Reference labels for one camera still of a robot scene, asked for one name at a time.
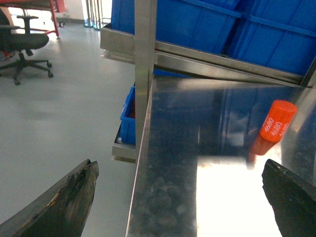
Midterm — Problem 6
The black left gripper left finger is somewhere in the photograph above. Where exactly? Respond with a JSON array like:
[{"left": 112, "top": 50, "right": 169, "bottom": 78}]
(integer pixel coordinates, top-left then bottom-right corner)
[{"left": 0, "top": 159, "right": 99, "bottom": 237}]

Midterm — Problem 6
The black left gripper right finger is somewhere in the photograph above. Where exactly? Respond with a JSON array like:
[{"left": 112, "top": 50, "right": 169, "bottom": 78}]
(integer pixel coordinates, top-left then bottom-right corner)
[{"left": 262, "top": 159, "right": 316, "bottom": 237}]

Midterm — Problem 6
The orange cylindrical capacitor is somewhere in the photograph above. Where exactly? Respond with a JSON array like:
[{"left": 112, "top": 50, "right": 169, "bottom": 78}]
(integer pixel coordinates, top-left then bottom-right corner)
[{"left": 259, "top": 100, "right": 298, "bottom": 143}]

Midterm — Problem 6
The small blue bin lower shelf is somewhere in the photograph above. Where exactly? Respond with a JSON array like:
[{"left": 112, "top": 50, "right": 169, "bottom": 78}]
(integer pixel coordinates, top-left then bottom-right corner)
[{"left": 120, "top": 86, "right": 136, "bottom": 145}]

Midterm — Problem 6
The stainless steel shelf rack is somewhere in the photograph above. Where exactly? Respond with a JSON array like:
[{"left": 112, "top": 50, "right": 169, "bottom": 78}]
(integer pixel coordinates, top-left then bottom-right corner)
[{"left": 100, "top": 0, "right": 316, "bottom": 163}]

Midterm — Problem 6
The large blue bin right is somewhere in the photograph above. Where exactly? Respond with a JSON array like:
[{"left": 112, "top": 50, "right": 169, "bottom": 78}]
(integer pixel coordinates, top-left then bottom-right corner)
[{"left": 228, "top": 0, "right": 316, "bottom": 76}]

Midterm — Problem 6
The large blue bin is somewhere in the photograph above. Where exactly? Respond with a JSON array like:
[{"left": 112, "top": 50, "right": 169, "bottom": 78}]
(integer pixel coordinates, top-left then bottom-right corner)
[
  {"left": 111, "top": 0, "right": 242, "bottom": 54},
  {"left": 228, "top": 0, "right": 316, "bottom": 76}
]

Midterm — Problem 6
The black office chair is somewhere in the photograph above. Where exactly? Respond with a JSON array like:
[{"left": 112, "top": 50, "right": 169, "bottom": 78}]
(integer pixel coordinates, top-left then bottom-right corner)
[{"left": 0, "top": 10, "right": 54, "bottom": 85}]

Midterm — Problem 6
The large blue bin left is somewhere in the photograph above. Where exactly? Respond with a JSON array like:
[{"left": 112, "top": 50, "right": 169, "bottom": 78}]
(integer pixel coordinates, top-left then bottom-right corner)
[{"left": 111, "top": 0, "right": 242, "bottom": 54}]

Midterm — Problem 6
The red metal table frame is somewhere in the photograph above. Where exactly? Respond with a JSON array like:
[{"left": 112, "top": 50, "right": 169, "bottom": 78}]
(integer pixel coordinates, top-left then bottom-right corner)
[{"left": 0, "top": 0, "right": 66, "bottom": 39}]

